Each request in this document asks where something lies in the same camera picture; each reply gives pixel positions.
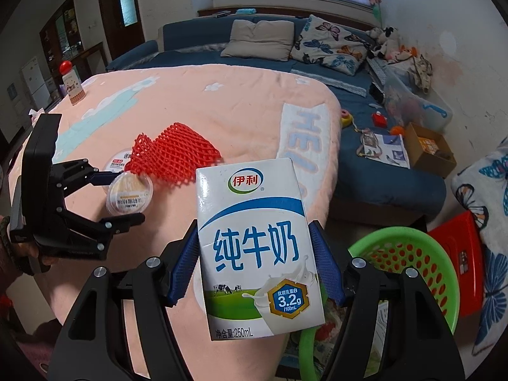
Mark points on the white fridge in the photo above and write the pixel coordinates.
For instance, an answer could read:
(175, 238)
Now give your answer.
(35, 83)

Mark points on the butterfly print pillow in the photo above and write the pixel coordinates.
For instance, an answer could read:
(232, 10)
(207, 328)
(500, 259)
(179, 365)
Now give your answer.
(333, 47)

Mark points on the small red toy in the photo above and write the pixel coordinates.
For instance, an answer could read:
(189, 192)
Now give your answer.
(379, 120)

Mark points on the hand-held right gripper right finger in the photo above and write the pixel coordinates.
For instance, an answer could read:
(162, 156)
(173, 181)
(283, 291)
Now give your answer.
(327, 274)

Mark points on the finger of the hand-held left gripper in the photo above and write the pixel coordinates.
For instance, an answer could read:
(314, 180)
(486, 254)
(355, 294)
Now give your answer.
(91, 234)
(83, 174)

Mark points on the white lidded cup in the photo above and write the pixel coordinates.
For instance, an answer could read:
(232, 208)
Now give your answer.
(117, 162)

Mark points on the small orange ball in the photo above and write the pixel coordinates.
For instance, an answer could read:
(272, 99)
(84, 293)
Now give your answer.
(397, 130)

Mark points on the white milk carton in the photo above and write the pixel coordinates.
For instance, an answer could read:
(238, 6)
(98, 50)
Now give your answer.
(254, 226)

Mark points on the red plastic stool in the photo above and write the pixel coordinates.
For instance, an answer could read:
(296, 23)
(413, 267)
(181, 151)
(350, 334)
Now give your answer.
(460, 262)

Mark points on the orange plush toy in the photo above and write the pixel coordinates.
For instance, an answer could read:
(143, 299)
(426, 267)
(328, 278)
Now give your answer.
(403, 53)

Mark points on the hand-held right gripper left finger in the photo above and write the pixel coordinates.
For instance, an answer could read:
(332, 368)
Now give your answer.
(182, 274)

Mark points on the black and white cow plush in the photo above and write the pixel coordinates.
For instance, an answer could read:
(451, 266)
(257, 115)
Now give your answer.
(385, 41)

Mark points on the wooden display cabinet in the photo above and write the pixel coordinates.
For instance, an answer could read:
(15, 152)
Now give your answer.
(61, 35)

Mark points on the person's left hand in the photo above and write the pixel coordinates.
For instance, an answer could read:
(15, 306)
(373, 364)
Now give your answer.
(49, 261)

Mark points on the yellow round toy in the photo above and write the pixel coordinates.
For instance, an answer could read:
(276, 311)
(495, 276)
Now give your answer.
(346, 118)

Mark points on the beige pillow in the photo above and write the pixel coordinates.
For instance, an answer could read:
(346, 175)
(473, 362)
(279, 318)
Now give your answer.
(258, 41)

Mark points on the blue sofa bed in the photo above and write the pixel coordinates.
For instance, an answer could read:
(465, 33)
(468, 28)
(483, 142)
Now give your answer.
(377, 182)

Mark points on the open picture booklet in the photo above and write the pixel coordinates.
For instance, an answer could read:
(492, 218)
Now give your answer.
(389, 149)

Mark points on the clear pudding cup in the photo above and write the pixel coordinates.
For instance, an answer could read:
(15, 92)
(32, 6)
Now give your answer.
(129, 194)

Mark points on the dark wooden door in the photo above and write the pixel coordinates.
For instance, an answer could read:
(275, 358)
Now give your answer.
(123, 4)

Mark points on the clear plastic storage bin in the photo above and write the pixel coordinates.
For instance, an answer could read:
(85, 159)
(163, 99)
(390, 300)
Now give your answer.
(416, 103)

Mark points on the red foam fruit net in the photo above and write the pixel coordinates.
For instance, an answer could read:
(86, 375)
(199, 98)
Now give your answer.
(178, 151)

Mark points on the folded butterfly print blanket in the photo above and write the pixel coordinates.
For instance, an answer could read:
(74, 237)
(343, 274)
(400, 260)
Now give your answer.
(492, 206)

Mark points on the white bottle with red cap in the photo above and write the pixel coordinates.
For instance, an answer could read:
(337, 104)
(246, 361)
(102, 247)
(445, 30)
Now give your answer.
(73, 87)

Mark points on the green plastic mesh basket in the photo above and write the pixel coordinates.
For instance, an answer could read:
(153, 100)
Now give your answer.
(428, 258)

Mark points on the cardboard box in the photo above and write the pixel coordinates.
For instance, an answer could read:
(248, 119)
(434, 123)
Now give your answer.
(428, 158)

